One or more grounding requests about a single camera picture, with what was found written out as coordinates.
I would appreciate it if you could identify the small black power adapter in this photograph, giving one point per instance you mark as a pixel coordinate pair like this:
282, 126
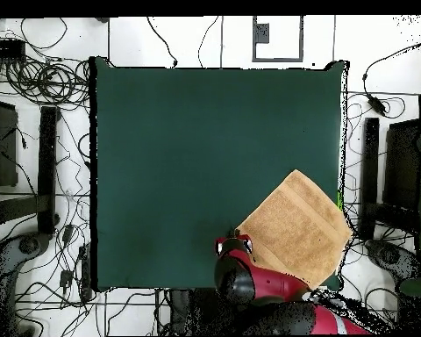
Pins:
67, 233
66, 278

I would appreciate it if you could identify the dark stand base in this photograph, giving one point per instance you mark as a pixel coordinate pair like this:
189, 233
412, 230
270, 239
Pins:
28, 245
389, 256

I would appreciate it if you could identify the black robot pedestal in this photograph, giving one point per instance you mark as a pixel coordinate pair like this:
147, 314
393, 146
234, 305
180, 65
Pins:
196, 312

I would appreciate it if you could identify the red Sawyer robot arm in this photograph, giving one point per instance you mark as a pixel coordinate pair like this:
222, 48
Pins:
266, 284

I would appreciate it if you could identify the tan towel with white label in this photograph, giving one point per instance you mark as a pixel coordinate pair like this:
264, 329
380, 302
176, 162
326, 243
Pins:
301, 228

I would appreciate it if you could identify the dark flat panel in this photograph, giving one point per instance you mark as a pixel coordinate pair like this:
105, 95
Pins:
3, 147
403, 165

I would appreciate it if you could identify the black floor bar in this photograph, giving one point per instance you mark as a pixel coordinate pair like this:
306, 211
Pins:
47, 168
370, 175

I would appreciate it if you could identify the grey rectangular floor frame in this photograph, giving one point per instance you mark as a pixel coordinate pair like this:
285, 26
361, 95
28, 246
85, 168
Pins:
254, 45

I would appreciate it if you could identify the black electronics box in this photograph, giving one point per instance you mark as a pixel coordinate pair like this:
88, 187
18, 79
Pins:
3, 48

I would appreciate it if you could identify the dark green table cloth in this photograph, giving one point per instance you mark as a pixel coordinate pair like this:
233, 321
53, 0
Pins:
196, 158

